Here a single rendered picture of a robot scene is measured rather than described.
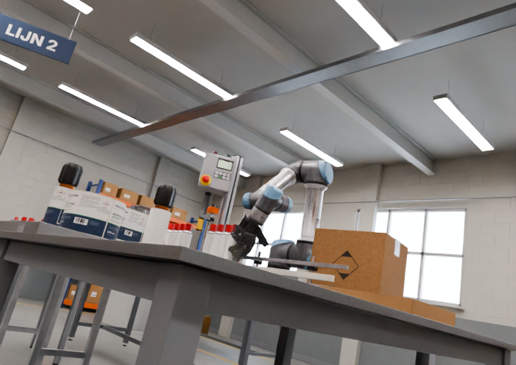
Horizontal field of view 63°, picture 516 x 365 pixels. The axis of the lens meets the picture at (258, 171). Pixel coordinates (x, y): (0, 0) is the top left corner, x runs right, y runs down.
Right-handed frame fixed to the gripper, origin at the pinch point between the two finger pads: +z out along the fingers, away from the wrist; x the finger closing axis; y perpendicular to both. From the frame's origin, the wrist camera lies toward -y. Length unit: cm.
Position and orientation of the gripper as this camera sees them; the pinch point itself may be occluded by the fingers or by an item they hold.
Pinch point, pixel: (235, 260)
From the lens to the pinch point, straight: 182.9
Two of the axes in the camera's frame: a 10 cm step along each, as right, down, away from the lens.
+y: -7.0, -3.5, -6.2
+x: 4.9, 4.0, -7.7
